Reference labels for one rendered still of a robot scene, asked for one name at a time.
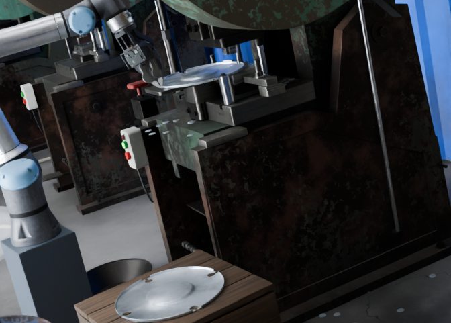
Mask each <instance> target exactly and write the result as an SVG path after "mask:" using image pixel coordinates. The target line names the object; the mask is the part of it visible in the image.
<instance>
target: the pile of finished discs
mask: <svg viewBox="0 0 451 323"><path fill-rule="evenodd" d="M215 272H216V271H214V269H212V268H209V267H198V266H192V267H178V268H174V269H168V270H165V271H161V272H158V273H155V274H152V275H150V277H149V278H148V280H150V279H152V281H151V282H149V283H145V281H146V280H143V281H142V280H139V281H137V282H135V283H133V284H131V285H130V286H129V287H127V288H126V289H125V290H124V291H122V292H121V294H120V295H119V296H118V298H117V299H116V302H115V309H116V312H117V313H118V314H119V315H120V316H122V318H125V319H126V320H130V321H134V322H159V321H163V320H170V319H173V318H178V317H181V316H184V315H187V314H190V313H191V312H194V311H196V310H190V308H191V307H193V306H198V308H197V309H200V308H202V307H204V306H206V305H207V304H209V303H210V302H212V301H213V300H214V299H215V298H216V297H217V296H218V295H219V294H220V293H221V292H222V290H223V288H224V285H225V280H224V277H223V275H222V274H221V273H220V272H218V273H215ZM211 273H215V275H214V276H211V277H208V274H211ZM126 312H131V314H129V315H127V316H123V314H124V313H126Z"/></svg>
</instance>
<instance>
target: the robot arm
mask: <svg viewBox="0 0 451 323"><path fill-rule="evenodd" d="M102 18H104V19H105V21H106V22H107V25H108V26H109V28H110V29H111V31H112V32H113V33H115V35H114V36H115V38H116V40H117V41H118V43H119V45H120V46H121V48H122V50H123V53H122V54H120V56H121V57H122V59H123V61H124V62H125V64H126V66H127V67H128V69H130V68H133V67H134V68H135V69H136V70H137V71H138V72H139V73H141V74H142V79H143V80H144V82H146V83H152V84H153V85H155V86H157V87H159V88H161V86H163V82H164V77H163V71H162V61H161V57H160V55H159V53H158V52H157V51H156V49H155V47H152V46H153V45H154V42H153V39H152V38H150V37H148V36H146V35H144V34H142V33H140V32H138V31H136V30H133V29H134V28H135V27H136V25H135V23H133V22H134V20H133V19H132V17H131V13H130V12H128V10H127V8H126V7H125V5H124V4H123V1H122V0H84V1H81V2H80V3H78V4H76V5H75V6H73V7H71V8H70V9H67V10H65V11H63V12H61V13H56V14H54V15H49V16H46V17H42V18H40V19H35V20H32V21H28V22H25V23H23V24H19V25H16V26H11V27H9V28H5V29H2V30H0V58H1V57H4V56H8V55H10V54H15V53H17V52H21V51H24V50H28V49H31V48H35V47H38V46H41V45H45V44H48V43H51V42H55V41H58V40H62V39H65V38H69V37H72V36H76V35H79V34H88V33H89V32H91V31H92V30H93V28H94V27H95V24H96V22H97V21H99V20H100V19H102ZM124 58H125V59H126V60H127V62H128V64H129V65H127V63H126V61H125V60H124ZM148 59H149V63H150V64H149V65H148V64H143V63H144V61H145V60H148ZM151 69H152V71H151ZM157 78H158V79H157ZM0 186H1V189H2V192H3V196H4V198H5V202H6V205H7V209H8V212H9V215H10V218H11V232H10V239H11V243H12V245H13V246H16V247H27V246H33V245H37V244H41V243H43V242H46V241H48V240H51V239H53V238H54V237H56V236H57V235H59V234H60V232H61V227H60V223H59V222H58V220H57V219H56V217H55V216H54V214H53V213H52V212H51V210H50V208H49V207H48V203H47V200H46V196H45V193H44V189H43V186H42V168H41V165H40V163H39V162H38V160H37V159H36V158H35V157H34V156H33V154H32V153H31V151H30V149H29V148H28V146H27V145H25V144H21V143H20V142H19V140H18V139H17V136H16V135H15V133H14V131H13V130H12V128H11V126H10V125H9V122H8V121H7V119H6V117H5V116H4V114H3V112H2V111H1V108H0Z"/></svg>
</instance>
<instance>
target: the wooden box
mask: <svg viewBox="0 0 451 323"><path fill-rule="evenodd" d="M192 266H198V267H209V268H212V269H214V271H216V272H215V273H218V272H220V273H221V274H222V275H223V277H224V280H225V285H224V288H223V290H222V292H221V293H220V294H219V295H218V296H217V297H216V298H215V299H214V300H213V301H212V302H210V303H209V304H207V305H206V306H204V307H202V308H200V309H197V308H198V306H193V307H191V308H190V310H196V311H194V312H191V313H190V314H187V315H184V316H181V317H178V318H173V319H170V320H163V321H159V322H134V321H130V320H126V319H125V318H122V316H120V315H119V314H118V313H117V312H116V309H115V302H116V299H117V298H118V296H119V295H120V294H121V292H122V291H124V290H125V289H126V288H127V287H129V286H130V285H131V284H133V283H135V282H137V281H139V280H142V281H143V280H146V281H145V283H149V282H151V281H152V279H150V280H148V278H149V277H150V275H152V274H155V273H158V272H161V271H165V270H168V269H174V268H178V267H192ZM215 273H211V274H208V277H211V276H214V275H215ZM273 290H274V284H273V283H271V282H270V281H267V280H265V279H263V278H261V277H259V276H256V275H253V274H252V273H250V272H247V271H245V270H243V269H241V268H239V267H237V266H235V265H232V264H230V263H228V262H226V261H223V260H221V259H219V258H217V257H215V256H213V255H211V254H209V253H206V252H204V251H202V250H197V251H195V252H192V253H191V254H188V255H186V256H184V257H181V258H179V259H177V260H175V261H172V262H170V263H168V264H165V265H163V266H161V267H159V268H157V269H154V270H152V271H149V272H147V273H145V274H143V275H141V276H138V277H136V278H134V279H131V280H129V281H126V282H125V283H122V284H120V285H117V286H115V287H113V288H111V289H108V290H107V291H104V292H102V293H99V294H97V295H94V296H93V297H90V298H88V299H86V300H83V301H81V302H79V303H77V304H75V305H74V308H75V310H76V311H77V315H78V318H79V322H80V323H281V317H280V314H279V308H278V305H277V299H276V295H275V292H274V291H273Z"/></svg>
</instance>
